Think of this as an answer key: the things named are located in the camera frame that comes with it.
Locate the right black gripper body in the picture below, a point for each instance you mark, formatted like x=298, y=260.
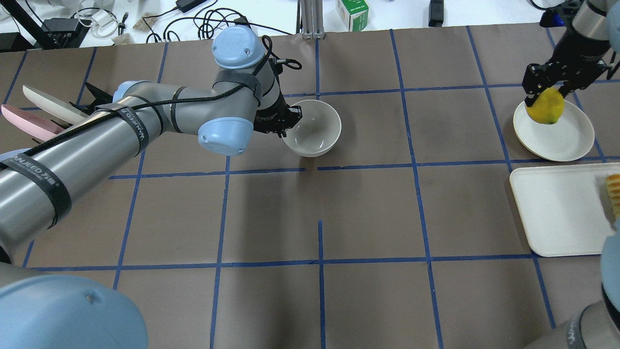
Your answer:
x=577, y=59

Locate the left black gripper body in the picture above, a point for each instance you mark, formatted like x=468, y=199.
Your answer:
x=272, y=115

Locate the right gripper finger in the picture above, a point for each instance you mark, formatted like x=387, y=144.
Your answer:
x=566, y=89
x=533, y=92

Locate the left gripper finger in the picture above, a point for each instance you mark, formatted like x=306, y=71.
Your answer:
x=293, y=116

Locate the yellow lemon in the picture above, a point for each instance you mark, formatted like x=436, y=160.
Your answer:
x=547, y=108

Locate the white ceramic bowl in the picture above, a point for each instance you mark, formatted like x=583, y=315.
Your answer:
x=317, y=132

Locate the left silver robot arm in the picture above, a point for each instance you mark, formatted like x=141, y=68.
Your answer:
x=40, y=186

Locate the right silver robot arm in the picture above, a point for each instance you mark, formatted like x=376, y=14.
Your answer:
x=596, y=326

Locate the cream round plate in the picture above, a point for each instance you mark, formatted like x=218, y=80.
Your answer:
x=569, y=139

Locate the sliced yellow fruit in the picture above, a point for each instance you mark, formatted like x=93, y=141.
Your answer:
x=612, y=183

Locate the green white carton box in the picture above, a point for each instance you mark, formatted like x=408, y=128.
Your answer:
x=353, y=13

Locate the white rectangular tray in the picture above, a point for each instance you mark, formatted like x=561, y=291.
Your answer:
x=564, y=210

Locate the black power adapter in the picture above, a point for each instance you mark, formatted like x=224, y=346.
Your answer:
x=187, y=5

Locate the black dish rack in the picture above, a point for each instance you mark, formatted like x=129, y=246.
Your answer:
x=100, y=98

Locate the beige plate in rack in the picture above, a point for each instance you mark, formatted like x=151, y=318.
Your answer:
x=54, y=106

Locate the pink plate in rack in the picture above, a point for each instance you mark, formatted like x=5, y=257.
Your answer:
x=37, y=127

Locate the aluminium frame post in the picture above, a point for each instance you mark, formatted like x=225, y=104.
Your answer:
x=310, y=17

